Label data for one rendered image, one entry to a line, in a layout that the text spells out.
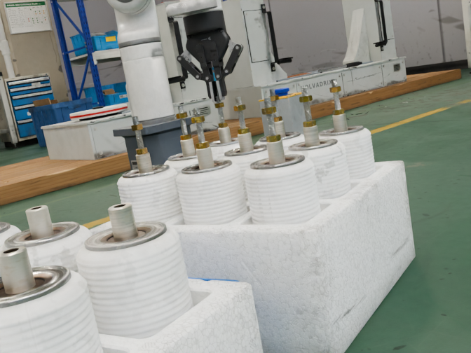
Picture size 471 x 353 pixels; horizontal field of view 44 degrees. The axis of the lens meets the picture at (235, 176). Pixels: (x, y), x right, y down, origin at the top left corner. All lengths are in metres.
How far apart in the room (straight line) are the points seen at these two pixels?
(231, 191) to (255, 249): 0.11
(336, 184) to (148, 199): 0.28
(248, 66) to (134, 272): 3.11
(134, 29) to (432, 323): 0.84
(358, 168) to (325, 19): 6.44
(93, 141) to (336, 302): 2.22
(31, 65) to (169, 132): 6.01
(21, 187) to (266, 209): 1.98
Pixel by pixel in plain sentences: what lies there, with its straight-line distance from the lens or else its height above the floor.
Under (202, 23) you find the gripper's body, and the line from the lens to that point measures 1.08.
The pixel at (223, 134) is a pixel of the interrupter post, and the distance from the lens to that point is 1.10.
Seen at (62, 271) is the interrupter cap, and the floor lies 0.25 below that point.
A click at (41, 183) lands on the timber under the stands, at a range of 2.69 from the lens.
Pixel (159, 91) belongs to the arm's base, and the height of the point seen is 0.37.
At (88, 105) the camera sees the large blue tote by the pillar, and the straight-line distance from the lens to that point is 5.46.
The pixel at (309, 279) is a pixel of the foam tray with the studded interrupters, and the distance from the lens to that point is 0.74.
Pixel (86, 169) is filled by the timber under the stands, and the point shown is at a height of 0.06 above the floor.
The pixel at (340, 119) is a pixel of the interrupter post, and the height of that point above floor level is 0.27.
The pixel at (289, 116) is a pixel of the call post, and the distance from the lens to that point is 1.19.
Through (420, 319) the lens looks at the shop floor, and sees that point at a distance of 0.88.
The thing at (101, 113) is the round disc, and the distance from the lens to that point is 3.02.
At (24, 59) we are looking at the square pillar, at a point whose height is 0.91.
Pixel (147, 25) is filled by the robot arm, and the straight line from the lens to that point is 1.32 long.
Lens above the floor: 0.38
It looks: 10 degrees down
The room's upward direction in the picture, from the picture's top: 10 degrees counter-clockwise
